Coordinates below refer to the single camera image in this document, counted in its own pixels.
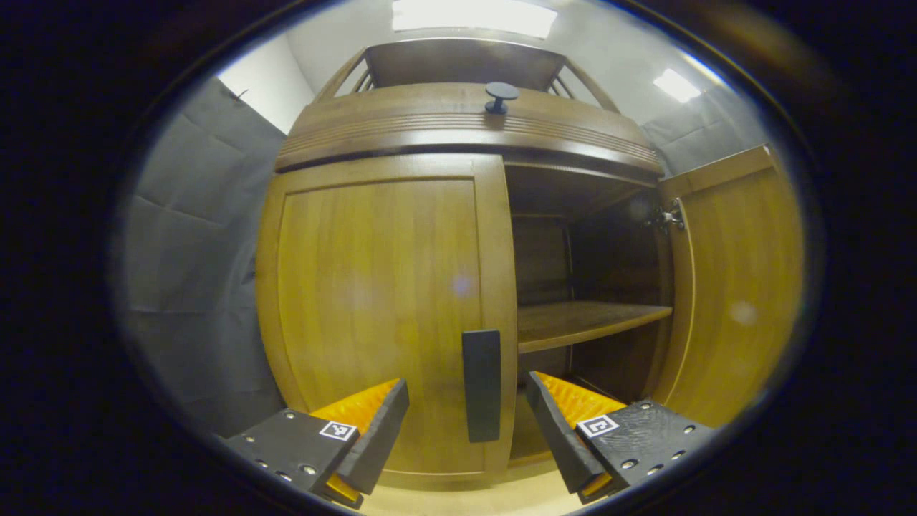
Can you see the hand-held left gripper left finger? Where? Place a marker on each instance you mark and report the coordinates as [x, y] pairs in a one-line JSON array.
[[380, 444]]

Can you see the wooden inner shelf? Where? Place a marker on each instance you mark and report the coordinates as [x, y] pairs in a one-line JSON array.
[[580, 322]]

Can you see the small ceiling light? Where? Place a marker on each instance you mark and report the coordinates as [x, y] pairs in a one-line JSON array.
[[676, 85]]

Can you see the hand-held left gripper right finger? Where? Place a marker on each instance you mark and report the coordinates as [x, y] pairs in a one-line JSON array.
[[559, 441]]

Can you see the black round knob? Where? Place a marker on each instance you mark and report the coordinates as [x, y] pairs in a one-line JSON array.
[[501, 91]]

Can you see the black backdrop cloth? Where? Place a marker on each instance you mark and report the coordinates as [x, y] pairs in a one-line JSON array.
[[186, 251]]

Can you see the wooden double-door shoe cabinet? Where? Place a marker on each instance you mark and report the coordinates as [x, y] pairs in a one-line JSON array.
[[458, 64]]

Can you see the large ceiling light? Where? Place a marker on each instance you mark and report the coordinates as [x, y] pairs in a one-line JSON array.
[[473, 16]]

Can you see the wooden ribbed drawer front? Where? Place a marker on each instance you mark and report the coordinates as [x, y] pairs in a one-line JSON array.
[[401, 129]]

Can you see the metal door hinge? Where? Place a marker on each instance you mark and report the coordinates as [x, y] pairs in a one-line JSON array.
[[670, 217]]

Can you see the wooden shoe cabinet door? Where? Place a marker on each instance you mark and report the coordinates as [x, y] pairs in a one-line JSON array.
[[372, 287], [738, 272]]

